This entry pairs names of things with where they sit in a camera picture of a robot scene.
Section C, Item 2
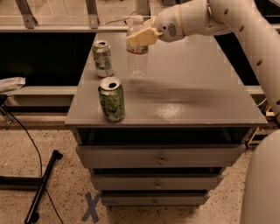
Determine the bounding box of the grey drawer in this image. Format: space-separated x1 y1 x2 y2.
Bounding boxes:
101 193 209 207
76 144 245 169
91 174 223 191

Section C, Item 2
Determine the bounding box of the dark green soda can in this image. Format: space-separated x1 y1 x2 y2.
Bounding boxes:
98 77 125 123

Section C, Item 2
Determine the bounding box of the white green soda can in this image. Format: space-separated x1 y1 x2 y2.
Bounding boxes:
92 40 114 78

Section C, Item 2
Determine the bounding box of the middle grey drawer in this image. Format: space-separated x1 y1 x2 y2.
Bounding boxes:
91 174 223 191

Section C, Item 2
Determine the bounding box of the clear plastic water bottle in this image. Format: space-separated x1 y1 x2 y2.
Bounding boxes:
127 15 149 80

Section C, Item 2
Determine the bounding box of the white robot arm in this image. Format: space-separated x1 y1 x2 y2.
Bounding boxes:
127 0 280 224

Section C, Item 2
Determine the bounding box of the black floor cable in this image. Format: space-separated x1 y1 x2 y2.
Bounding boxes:
4 108 65 224

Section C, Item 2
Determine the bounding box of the blue tape cross mark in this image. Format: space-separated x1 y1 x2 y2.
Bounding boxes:
81 192 100 224

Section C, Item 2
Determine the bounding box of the metal railing frame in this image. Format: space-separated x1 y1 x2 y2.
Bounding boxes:
0 0 280 33

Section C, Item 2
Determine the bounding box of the top grey drawer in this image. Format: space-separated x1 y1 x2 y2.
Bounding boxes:
76 144 245 169

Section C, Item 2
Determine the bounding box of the grey drawer cabinet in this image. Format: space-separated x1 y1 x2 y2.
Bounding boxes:
66 33 266 196

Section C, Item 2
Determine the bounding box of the black metal stand base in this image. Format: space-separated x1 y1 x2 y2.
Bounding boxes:
0 150 63 224

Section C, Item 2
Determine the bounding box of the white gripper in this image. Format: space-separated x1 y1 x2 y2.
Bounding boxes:
127 5 185 47

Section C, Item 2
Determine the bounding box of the crumpled plastic bag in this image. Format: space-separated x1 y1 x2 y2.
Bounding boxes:
0 77 25 93

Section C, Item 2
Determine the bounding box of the bottom grey drawer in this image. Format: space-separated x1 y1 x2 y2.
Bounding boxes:
101 193 209 207

